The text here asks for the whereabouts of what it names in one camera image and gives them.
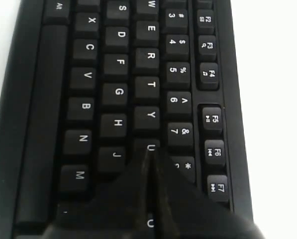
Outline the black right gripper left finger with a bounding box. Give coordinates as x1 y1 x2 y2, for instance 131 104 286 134
41 150 151 239

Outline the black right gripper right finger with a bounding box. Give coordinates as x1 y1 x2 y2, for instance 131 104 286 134
152 151 264 239

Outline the black acer keyboard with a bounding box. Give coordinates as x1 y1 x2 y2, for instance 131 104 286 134
0 0 254 239

